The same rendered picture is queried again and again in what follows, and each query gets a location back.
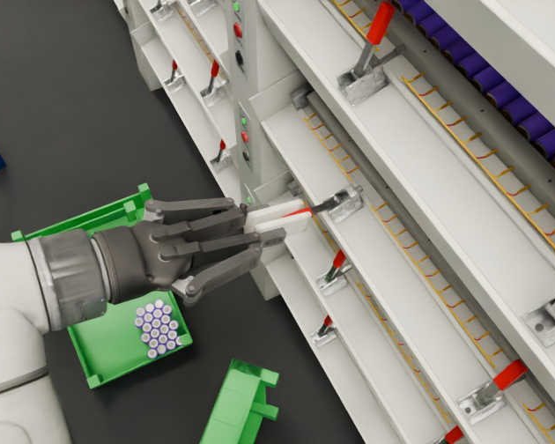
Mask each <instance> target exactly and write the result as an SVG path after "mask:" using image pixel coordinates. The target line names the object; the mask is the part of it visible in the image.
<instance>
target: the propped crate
mask: <svg viewBox="0 0 555 444"><path fill-rule="evenodd" d="M123 206H124V207H123V208H121V209H119V210H116V211H112V212H110V213H108V214H105V215H103V216H100V217H98V218H94V219H92V220H89V221H86V222H85V223H82V224H80V225H77V226H73V227H71V228H69V229H66V230H63V231H61V232H59V233H63V232H67V231H70V230H75V229H83V230H85V231H86V233H87V234H88V236H89V238H90V239H91V237H92V235H93V234H94V232H98V231H101V230H106V229H109V228H113V227H117V226H128V227H131V226H133V225H135V224H136V223H137V222H138V221H141V218H140V217H139V215H138V213H137V208H136V206H135V205H134V202H133V201H130V202H127V203H124V204H123ZM158 299H160V300H163V301H164V306H165V305H169V306H170V307H171V308H172V314H171V315H170V320H171V321H177V322H178V329H177V330H176V333H177V336H180V340H181V343H182V346H180V347H178V346H175V349H173V350H171V351H169V350H168V349H166V353H164V354H162V355H160V354H158V357H156V358H154V359H150V358H149V357H148V355H147V352H148V351H149V350H150V349H151V347H150V346H149V344H145V343H143V341H142V340H141V336H142V334H143V333H144V331H143V329H139V328H137V326H136V325H135V323H134V321H135V319H136V318H137V314H136V310H137V308H139V307H143V308H144V310H145V306H146V304H148V303H152V304H153V305H154V302H155V300H158ZM67 329H68V331H69V333H70V337H71V339H72V342H73V344H74V346H75V349H76V351H77V354H78V357H79V359H80V362H81V364H82V367H83V368H84V371H85V375H86V377H87V379H86V380H87V382H88V385H89V387H90V389H96V388H97V387H99V386H101V385H103V384H106V383H108V382H110V381H112V380H115V379H117V378H119V377H121V376H123V375H125V374H128V373H130V372H132V371H134V370H137V369H138V368H140V367H142V366H146V365H148V364H150V363H152V362H153V361H156V360H158V359H161V358H163V357H165V356H167V355H169V354H171V353H173V352H177V351H179V350H180V349H182V348H184V347H187V346H189V345H191V344H192V343H193V340H192V338H191V335H190V334H189V331H188V328H187V326H186V324H185V321H184V320H183V318H182V315H181V312H180V309H179V308H178V306H177V303H176V301H175V299H174V296H173V294H172V291H169V292H150V293H148V294H146V295H145V296H143V297H141V298H137V299H134V300H129V301H126V302H123V303H120V304H117V305H113V304H110V303H109V302H108V301H107V312H106V313H105V314H104V315H103V316H101V317H98V318H95V319H91V320H89V321H86V322H81V323H78V324H75V325H71V326H69V327H67Z"/></svg>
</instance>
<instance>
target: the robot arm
mask: <svg viewBox="0 0 555 444"><path fill-rule="evenodd" d="M302 206H303V201H302V200H301V199H299V200H295V201H291V202H288V203H282V204H279V205H275V206H272V207H270V205H269V204H267V203H264V204H260V205H257V206H254V207H250V208H248V206H247V205H246V204H244V203H240V207H238V206H237V205H236V204H235V203H234V200H233V199H232V198H231V197H222V198H212V199H200V200H189V201H179V202H168V203H167V202H162V201H157V200H152V199H149V200H147V201H146V202H145V206H144V218H143V220H141V221H138V222H137V223H136V224H135V225H133V226H131V227H128V226H117V227H113V228H109V229H106V230H101V231H98V232H94V234H93V235H92V237H91V239H90V238H89V236H88V234H87V233H86V231H85V230H83V229H75V230H70V231H67V232H63V233H56V234H52V235H49V236H45V237H40V238H32V239H31V240H27V241H21V242H15V243H0V444H73V442H72V438H71V435H70V428H69V425H68V421H67V418H66V416H65V413H64V410H63V406H62V403H61V401H60V399H59V397H58V395H57V393H56V390H55V388H54V386H53V383H52V381H51V378H50V375H49V372H48V366H47V361H46V356H45V350H44V340H43V335H44V334H47V333H49V332H50V331H58V330H61V329H63V328H66V327H69V326H71V325H75V324H78V323H81V322H86V321H89V320H91V319H95V318H98V317H101V316H103V315H104V314H105V313H106V312H107V301H108V302H109V303H110V304H113V305H117V304H120V303H123V302H126V301H129V300H134V299H137V298H141V297H143V296H145V295H146V294H148V293H150V292H169V291H171V290H172V291H173V292H175V293H176V294H178V295H179V296H181V297H182V298H183V304H184V305H185V306H186V307H193V306H194V305H195V304H196V303H197V302H198V301H199V299H200V298H201V297H202V296H203V295H204V294H206V293H207V292H209V291H211V290H213V289H215V288H217V287H219V286H221V285H223V284H225V283H227V282H229V281H231V280H233V279H235V278H237V277H238V276H240V275H242V274H244V273H246V272H248V271H250V270H252V269H254V268H256V267H257V266H258V265H259V262H260V259H261V256H262V253H263V248H267V247H271V246H275V245H277V244H281V243H283V242H284V241H285V237H287V236H290V235H294V234H297V233H303V232H305V231H306V230H307V227H308V224H309V221H310V219H311V217H312V214H311V213H310V212H309V211H307V212H303V213H300V214H296V215H292V216H289V217H285V218H282V217H283V216H285V215H288V214H291V213H293V212H295V211H299V210H301V209H302ZM167 225H170V226H167ZM243 226H244V231H245V233H244V234H240V235H235V236H232V237H227V238H224V239H219V240H212V241H208V242H204V243H199V242H200V241H206V240H208V239H211V238H214V237H217V236H219V235H222V234H226V233H230V232H233V231H236V230H239V229H241V228H242V227H243ZM221 261H223V262H221ZM217 262H221V263H218V264H216V265H214V266H212V267H210V268H209V269H207V270H204V271H202V272H200V273H199V274H198V275H196V276H195V277H192V276H189V277H187V278H186V279H183V280H181V279H182V278H183V276H184V275H185V274H186V272H188V271H192V270H197V269H199V268H200V267H201V266H203V265H206V264H210V263H217Z"/></svg>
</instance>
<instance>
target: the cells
mask: <svg viewBox="0 0 555 444"><path fill-rule="evenodd" d="M145 311H146V312H145ZM136 314H137V318H136V319H135V321H134V323H135V325H136V326H137V328H139V329H143V331H144V333H143V334H142V336H141V340H142V341H143V343H145V344H149V346H150V347H151V349H150V350H149V351H148V352H147V355H148V357H149V358H150V359H154V358H156V357H158V354H160V355H162V354H164V353H166V352H167V349H168V350H169V351H171V350H173V349H175V346H178V347H180V346H182V343H181V340H180V336H177V333H176V330H177V329H178V322H177V321H171V320H170V315H171V314H172V308H171V307H170V306H169V305H165V306H164V301H163V300H160V299H158V300H155V302H154V305H153V304H152V303H148V304H146V306H145V310H144V308H143V307H139V308H137V310H136ZM153 317H154V318H153ZM161 324H162V325H161ZM168 326H169V327H168ZM169 330H170V331H169ZM150 334H151V335H150ZM160 334H161V335H160ZM158 340H159V341H158ZM168 340H169V341H168ZM156 349H157V351H156Z"/></svg>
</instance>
